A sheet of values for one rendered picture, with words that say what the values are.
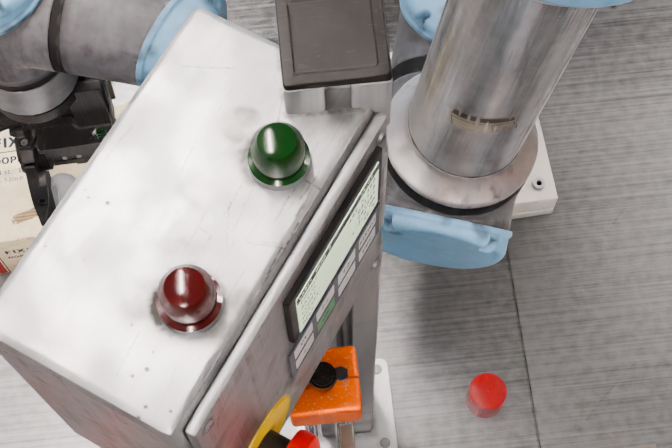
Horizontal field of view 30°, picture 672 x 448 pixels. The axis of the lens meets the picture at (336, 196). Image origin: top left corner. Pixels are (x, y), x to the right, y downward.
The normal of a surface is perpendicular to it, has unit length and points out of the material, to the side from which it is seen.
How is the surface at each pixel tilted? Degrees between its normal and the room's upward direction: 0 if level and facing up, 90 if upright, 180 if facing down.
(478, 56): 86
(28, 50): 66
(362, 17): 0
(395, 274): 0
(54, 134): 1
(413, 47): 44
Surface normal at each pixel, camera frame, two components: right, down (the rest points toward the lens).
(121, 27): -0.09, 0.10
